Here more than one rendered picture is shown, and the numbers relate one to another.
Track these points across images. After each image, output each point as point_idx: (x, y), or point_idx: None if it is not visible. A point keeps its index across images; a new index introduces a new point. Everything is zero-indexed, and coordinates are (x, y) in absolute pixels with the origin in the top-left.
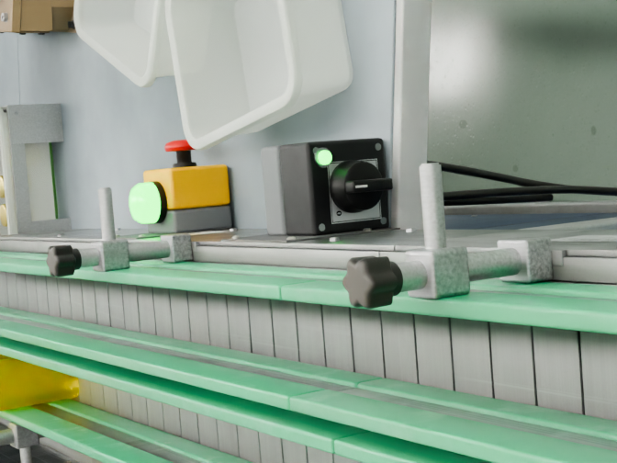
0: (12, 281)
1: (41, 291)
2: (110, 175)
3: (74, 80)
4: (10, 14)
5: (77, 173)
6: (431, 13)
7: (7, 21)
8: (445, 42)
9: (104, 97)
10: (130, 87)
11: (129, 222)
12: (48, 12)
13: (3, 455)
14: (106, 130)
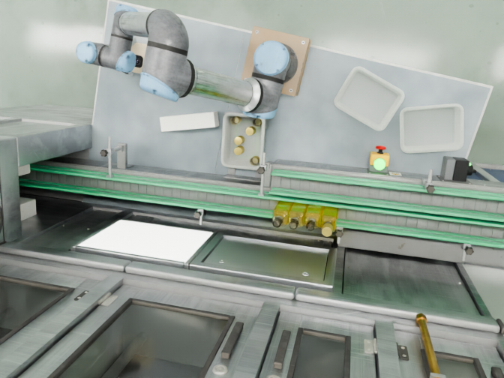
0: (286, 179)
1: (314, 184)
2: (304, 145)
3: (284, 109)
4: (295, 90)
5: (277, 139)
6: None
7: (292, 91)
8: None
9: (307, 119)
10: (328, 120)
11: (314, 160)
12: (297, 89)
13: (245, 235)
14: (306, 130)
